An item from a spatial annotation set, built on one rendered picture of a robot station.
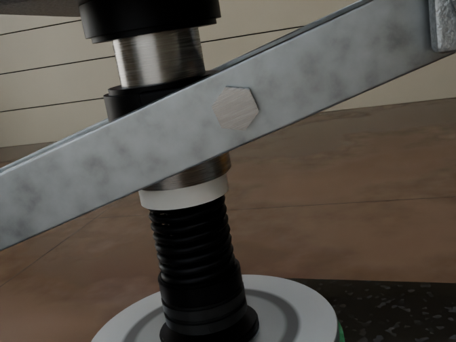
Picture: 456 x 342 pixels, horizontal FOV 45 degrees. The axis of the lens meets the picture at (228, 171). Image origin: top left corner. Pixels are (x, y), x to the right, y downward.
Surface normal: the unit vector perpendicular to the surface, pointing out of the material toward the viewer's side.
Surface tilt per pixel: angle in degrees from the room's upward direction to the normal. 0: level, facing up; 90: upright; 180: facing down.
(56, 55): 90
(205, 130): 90
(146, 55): 90
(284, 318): 0
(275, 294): 0
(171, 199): 90
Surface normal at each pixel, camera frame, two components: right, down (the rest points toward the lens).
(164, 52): 0.22, 0.21
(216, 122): -0.07, 0.26
